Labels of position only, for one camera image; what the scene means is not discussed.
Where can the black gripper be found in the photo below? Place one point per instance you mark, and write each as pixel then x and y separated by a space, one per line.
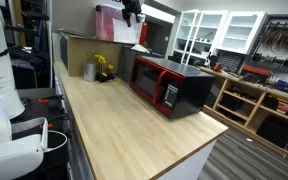
pixel 131 5

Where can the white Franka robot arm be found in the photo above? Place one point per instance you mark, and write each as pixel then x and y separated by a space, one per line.
pixel 0 66

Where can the white glass door cabinet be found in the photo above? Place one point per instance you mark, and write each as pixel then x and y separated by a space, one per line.
pixel 240 31
pixel 202 33

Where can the black red microwave body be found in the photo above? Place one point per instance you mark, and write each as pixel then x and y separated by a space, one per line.
pixel 190 90

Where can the white paper sheet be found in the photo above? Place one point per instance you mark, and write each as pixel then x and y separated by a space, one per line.
pixel 125 33

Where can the red cylinder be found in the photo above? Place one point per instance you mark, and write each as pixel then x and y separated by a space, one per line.
pixel 143 33

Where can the pink clear plastic storage bin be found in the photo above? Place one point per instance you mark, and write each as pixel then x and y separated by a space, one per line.
pixel 104 23

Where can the white cloth bundle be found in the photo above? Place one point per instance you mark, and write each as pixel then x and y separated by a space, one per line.
pixel 140 48

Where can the dark grey bin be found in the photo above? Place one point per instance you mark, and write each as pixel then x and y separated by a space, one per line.
pixel 125 63

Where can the yellow black clamp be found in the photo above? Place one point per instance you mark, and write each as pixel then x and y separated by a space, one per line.
pixel 101 71

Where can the large cardboard box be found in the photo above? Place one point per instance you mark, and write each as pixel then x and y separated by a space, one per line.
pixel 75 53

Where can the metal cylinder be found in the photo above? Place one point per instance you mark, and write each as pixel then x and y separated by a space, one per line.
pixel 89 71

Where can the small parts drawer organizer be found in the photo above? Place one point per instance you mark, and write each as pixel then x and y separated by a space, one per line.
pixel 230 62

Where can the black storage rack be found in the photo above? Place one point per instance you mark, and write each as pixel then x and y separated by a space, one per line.
pixel 30 50

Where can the red toolbox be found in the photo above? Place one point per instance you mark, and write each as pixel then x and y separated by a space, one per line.
pixel 255 71

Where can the wooden shelf workbench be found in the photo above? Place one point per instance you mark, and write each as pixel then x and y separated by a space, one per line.
pixel 250 110

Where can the blue tool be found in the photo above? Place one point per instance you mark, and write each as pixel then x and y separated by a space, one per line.
pixel 282 84

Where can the red white box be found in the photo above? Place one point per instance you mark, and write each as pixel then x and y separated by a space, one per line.
pixel 285 107

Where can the black case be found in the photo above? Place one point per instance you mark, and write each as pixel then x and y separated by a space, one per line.
pixel 275 131

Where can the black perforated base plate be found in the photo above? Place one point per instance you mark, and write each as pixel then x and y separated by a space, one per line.
pixel 34 108

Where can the black wall tool rack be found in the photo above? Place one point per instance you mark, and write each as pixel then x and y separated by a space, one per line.
pixel 277 36

